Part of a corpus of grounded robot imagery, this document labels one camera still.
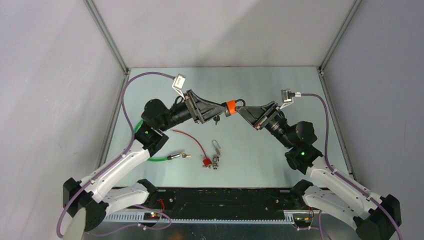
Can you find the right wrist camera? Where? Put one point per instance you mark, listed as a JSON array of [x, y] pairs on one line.
[[288, 96]]

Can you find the aluminium frame post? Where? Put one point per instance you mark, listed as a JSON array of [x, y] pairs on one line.
[[106, 34], [339, 35]]

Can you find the orange padlock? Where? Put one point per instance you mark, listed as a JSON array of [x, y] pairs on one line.
[[230, 106]]

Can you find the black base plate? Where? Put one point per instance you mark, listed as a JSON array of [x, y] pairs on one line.
[[225, 203]]

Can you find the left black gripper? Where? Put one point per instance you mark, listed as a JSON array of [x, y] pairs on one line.
[[192, 99]]

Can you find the left aluminium frame post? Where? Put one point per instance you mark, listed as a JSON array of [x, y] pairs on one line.
[[106, 34]]

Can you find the small brass padlock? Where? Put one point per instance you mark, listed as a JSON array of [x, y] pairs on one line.
[[217, 147]]

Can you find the slotted cable duct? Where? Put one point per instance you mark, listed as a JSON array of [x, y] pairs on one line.
[[139, 217]]

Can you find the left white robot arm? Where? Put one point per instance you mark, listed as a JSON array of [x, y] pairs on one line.
[[89, 200]]

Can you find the black keys bunch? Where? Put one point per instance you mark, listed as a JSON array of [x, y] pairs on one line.
[[216, 119]]

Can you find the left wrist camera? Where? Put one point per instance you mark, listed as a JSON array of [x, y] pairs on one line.
[[178, 83]]

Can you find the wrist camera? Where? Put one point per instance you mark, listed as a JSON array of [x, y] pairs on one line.
[[178, 83], [288, 96]]

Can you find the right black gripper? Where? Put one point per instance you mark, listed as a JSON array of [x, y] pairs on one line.
[[259, 117]]

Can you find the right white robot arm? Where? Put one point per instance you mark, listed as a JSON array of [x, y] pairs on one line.
[[371, 215]]

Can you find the right aluminium frame post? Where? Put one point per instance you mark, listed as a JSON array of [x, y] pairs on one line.
[[339, 35]]

